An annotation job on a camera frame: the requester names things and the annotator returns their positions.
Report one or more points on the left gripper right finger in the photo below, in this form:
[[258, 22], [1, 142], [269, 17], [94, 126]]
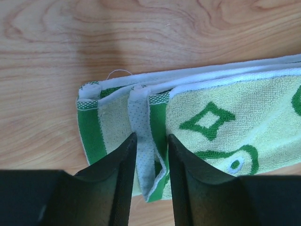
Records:
[[202, 195]]

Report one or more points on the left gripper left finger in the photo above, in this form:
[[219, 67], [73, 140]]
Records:
[[99, 195]]

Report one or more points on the dark green patterned towel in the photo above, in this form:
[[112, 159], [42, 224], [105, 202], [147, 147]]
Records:
[[242, 118]]

